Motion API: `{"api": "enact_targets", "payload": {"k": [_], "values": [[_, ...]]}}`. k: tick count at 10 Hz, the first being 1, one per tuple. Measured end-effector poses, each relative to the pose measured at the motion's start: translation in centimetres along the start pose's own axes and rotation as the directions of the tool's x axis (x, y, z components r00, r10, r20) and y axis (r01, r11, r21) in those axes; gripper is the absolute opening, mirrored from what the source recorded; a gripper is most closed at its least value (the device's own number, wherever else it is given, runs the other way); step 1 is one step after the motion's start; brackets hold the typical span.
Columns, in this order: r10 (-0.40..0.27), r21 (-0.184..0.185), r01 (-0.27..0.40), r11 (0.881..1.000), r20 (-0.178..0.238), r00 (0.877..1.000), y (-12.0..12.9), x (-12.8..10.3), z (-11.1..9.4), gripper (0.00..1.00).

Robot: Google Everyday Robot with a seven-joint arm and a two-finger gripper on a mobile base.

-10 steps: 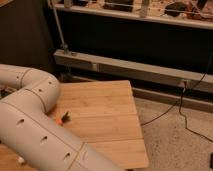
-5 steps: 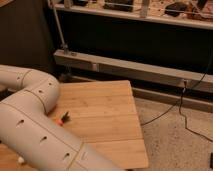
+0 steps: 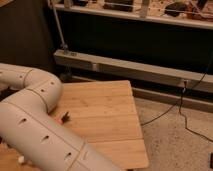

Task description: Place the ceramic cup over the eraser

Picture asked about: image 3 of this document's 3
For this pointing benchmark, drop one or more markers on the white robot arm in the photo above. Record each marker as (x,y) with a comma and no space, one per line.
(26,126)

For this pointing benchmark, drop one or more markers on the orange toy carrot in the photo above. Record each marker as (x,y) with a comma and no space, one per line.
(65,118)

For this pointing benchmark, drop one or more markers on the metal stand pole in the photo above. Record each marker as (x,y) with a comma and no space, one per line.
(64,45)

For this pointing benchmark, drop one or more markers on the white tube with label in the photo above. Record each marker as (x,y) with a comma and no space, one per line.
(22,160)

